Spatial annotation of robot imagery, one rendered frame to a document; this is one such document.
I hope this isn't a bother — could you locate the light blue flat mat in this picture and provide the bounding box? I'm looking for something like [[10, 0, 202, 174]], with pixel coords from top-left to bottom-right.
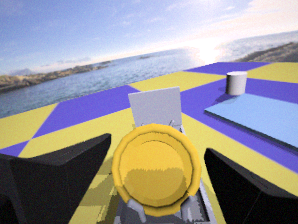
[[204, 94, 298, 152]]

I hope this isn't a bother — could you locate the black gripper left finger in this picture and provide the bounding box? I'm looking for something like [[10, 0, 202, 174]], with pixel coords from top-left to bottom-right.
[[0, 133, 111, 224]]

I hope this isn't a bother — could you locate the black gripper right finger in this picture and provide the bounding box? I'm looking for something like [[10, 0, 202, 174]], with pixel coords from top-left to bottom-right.
[[204, 147, 298, 224]]

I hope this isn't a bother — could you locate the grey dish rack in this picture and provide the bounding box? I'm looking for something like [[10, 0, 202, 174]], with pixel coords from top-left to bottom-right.
[[113, 86, 217, 224]]

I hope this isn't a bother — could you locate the yellow round plate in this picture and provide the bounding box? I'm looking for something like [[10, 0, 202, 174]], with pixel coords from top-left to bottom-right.
[[111, 123, 202, 216]]

